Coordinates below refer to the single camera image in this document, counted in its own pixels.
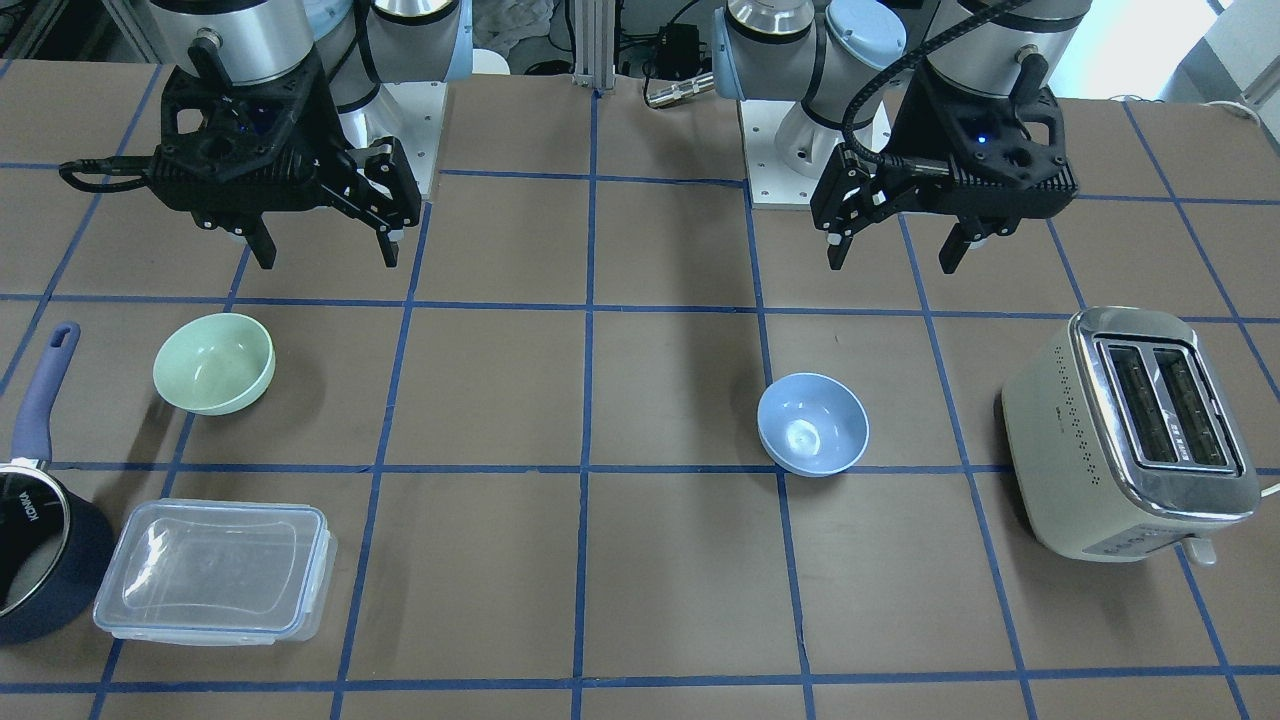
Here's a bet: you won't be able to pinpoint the dark blue saucepan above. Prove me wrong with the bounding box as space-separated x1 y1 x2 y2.
1 322 115 646

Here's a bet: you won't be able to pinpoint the silver metal connector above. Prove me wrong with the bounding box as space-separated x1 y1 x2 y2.
643 72 716 110

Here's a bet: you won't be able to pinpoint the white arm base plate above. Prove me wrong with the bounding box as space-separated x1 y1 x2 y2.
339 81 449 201
739 100 842 210

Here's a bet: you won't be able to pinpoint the clear plastic food container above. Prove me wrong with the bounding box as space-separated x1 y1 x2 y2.
92 498 338 647

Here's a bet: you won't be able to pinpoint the aluminium frame post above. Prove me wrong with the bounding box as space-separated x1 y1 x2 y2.
566 1 617 96

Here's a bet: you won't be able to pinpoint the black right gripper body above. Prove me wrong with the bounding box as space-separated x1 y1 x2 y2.
150 49 361 222

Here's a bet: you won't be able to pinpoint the cream toaster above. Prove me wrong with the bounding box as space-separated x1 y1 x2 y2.
1000 306 1263 566

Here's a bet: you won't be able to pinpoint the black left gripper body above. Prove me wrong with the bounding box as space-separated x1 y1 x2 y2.
872 70 1080 234

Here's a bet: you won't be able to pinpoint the black power adapter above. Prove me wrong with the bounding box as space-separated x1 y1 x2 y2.
652 23 701 79

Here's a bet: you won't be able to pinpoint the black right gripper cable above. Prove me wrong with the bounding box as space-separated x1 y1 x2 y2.
58 158 161 193

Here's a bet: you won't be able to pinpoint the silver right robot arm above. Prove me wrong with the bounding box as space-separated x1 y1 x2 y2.
143 1 474 269

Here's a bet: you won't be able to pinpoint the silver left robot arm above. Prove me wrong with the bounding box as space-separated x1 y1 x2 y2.
712 1 1091 273

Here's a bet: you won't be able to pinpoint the green bowl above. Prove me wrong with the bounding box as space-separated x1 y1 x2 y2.
152 313 276 416

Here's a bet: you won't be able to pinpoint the blue bowl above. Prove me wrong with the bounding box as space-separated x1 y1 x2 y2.
756 372 870 478

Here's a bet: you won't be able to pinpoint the black braided cable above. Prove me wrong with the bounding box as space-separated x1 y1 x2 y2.
841 0 1030 176

